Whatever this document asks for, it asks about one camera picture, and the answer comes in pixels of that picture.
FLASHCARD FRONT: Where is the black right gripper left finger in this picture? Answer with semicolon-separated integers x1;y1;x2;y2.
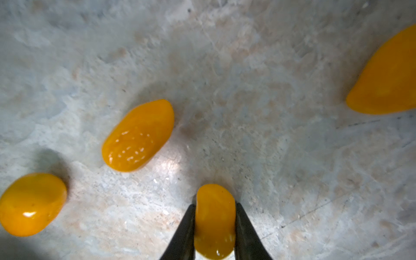
160;204;196;260

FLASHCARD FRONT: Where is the small yellow kumquat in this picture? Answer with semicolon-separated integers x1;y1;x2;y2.
1;173;67;237
194;184;236;260
346;25;416;115
101;99;174;172

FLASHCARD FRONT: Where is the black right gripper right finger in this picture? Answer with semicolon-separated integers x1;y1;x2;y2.
235;203;272;260

